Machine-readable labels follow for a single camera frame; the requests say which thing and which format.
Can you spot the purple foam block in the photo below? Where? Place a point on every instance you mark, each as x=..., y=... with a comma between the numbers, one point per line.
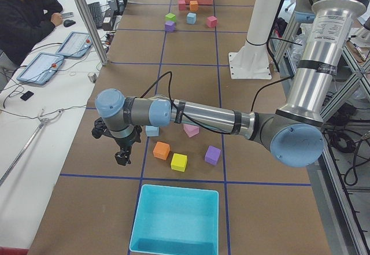
x=212, y=155
x=170, y=26

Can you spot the aluminium frame post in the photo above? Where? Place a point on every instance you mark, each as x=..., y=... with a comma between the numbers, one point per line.
x=92, y=30

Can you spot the near orange foam block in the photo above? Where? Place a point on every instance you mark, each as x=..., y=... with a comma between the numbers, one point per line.
x=161, y=150

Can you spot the seated person black jacket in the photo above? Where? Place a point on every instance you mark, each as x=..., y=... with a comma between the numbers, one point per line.
x=24, y=23

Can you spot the near teach pendant tablet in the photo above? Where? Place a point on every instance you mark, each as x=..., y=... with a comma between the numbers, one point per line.
x=41, y=69

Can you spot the far magenta foam block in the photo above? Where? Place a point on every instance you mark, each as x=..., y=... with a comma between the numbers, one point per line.
x=211, y=21

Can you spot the teach pendant tablet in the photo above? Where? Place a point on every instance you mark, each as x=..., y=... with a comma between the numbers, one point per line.
x=41, y=69
x=76, y=45

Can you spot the light blue foam block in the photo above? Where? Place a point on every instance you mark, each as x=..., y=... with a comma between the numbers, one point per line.
x=191, y=18
x=152, y=131

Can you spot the far orange foam block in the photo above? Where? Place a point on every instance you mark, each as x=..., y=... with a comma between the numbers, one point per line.
x=193, y=5

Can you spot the green foam block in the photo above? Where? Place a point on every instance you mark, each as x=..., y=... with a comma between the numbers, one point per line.
x=170, y=17

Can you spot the black keyboard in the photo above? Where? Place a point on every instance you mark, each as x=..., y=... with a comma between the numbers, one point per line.
x=96, y=13

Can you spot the near light pink foam block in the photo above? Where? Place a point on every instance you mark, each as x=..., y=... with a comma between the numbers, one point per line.
x=191, y=130

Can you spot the far pink foam block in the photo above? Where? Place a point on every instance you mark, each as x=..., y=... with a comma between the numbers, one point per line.
x=182, y=5

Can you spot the metal reacher grabber tool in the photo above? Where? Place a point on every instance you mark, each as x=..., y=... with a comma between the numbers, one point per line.
x=43, y=121

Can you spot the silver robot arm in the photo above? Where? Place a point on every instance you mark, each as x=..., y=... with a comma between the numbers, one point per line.
x=292, y=134

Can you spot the black smartphone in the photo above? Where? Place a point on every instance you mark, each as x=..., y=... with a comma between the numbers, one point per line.
x=27, y=95

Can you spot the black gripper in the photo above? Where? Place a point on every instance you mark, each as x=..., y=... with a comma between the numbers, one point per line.
x=125, y=143

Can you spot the far purple foam block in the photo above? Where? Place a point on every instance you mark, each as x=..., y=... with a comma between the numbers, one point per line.
x=170, y=26

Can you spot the yellow foam block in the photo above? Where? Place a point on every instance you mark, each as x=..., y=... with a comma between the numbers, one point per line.
x=179, y=162

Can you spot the near purple foam block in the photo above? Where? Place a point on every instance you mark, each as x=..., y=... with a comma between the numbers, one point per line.
x=212, y=155

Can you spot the small metal cylinder weight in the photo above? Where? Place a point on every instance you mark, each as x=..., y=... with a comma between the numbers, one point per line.
x=92, y=77

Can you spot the black computer mouse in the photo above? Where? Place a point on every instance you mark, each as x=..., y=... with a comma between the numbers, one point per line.
x=68, y=23

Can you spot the far teach pendant tablet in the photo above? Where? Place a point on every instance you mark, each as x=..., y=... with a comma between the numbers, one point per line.
x=76, y=45

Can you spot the orange foam block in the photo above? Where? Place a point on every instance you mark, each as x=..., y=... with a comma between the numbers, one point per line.
x=193, y=5
x=161, y=150

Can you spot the cyan plastic bin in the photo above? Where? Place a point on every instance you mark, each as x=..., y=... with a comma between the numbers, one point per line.
x=176, y=220

